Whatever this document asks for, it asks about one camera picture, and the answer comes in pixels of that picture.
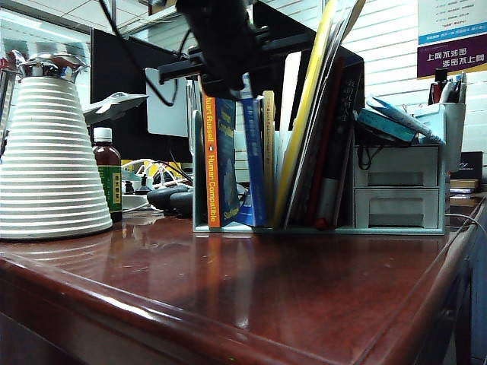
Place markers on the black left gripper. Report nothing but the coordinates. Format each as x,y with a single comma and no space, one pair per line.
224,38

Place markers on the blue paperback book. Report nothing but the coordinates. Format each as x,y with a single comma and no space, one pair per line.
255,171

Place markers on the thin yellow book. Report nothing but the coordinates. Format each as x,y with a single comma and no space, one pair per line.
269,159

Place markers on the orange Human Compatible book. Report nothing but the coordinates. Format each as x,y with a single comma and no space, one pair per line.
211,171

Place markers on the dark red book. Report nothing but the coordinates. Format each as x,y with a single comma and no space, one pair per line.
331,114

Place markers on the light blue desk bookshelf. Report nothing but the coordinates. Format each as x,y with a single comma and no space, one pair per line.
198,171

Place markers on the black book Chinese title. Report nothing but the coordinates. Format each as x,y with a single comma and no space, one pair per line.
349,106

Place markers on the white paper sheet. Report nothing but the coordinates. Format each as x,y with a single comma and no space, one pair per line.
291,95

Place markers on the yellow folder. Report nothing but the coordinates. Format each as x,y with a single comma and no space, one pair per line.
304,110

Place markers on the black upright panel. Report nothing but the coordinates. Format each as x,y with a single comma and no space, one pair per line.
289,19

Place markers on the grey rectangular panel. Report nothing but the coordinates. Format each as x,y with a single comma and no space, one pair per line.
160,114

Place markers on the dark magazine stack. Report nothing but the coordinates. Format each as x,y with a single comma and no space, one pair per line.
337,38

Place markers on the black computer monitor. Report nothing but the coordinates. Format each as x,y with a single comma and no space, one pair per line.
114,68

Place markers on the grey model airplane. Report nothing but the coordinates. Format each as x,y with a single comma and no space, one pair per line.
114,102

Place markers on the dark grey pouch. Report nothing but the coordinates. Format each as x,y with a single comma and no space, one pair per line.
172,199

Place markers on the black power plug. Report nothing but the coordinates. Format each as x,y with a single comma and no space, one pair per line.
144,186

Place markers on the teal notebook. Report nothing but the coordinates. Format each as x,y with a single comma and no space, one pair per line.
385,125

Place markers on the brown bottle green label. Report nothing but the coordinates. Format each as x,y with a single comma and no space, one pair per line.
107,159

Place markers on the white power strip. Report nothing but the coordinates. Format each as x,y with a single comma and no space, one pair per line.
132,199

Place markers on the light blue paper pack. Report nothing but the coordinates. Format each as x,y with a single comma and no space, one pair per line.
400,116

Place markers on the white organizer drawer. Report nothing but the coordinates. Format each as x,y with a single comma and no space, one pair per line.
396,205
396,163

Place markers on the black marker pen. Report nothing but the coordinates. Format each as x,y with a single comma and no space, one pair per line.
438,85

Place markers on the purple and white poster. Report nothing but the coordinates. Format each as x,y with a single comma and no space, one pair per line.
452,57

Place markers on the white ribbed thermos jug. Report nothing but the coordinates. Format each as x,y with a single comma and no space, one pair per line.
49,171

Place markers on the white pen cup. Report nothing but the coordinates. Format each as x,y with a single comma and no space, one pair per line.
453,133

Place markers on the blue grey pen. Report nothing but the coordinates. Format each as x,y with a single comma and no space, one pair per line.
460,89

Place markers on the black box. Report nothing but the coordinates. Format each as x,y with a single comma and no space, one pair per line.
470,165

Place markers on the brown notebook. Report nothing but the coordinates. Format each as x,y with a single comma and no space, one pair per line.
463,184

